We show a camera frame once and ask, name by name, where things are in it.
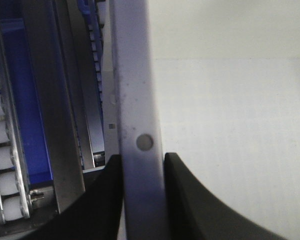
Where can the white roller track rail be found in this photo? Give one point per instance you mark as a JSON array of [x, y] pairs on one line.
[[15, 201]]

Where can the white plastic tote bin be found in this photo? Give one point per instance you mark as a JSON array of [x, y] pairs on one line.
[[218, 83]]

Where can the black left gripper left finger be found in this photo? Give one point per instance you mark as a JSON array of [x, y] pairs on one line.
[[93, 216]]

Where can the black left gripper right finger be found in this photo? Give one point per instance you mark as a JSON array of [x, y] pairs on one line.
[[194, 213]]

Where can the grey metal divider rail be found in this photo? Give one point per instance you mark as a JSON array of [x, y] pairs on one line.
[[56, 112]]

